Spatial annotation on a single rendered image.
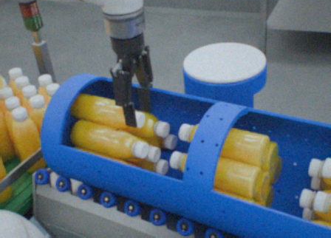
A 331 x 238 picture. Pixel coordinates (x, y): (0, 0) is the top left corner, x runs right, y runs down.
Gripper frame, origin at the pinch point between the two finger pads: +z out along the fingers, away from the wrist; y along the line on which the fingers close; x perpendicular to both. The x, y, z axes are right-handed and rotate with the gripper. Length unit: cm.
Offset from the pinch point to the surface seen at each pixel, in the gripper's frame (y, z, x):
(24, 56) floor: 184, 120, 249
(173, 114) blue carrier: 12.8, 9.4, -2.2
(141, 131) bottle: 1.4, 8.3, 0.9
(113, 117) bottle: -3.2, 1.9, 5.4
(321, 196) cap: -6.2, 5.5, -46.0
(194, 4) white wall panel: 316, 113, 151
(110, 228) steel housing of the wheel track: -13.2, 30.5, 4.5
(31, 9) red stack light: 34, -4, 63
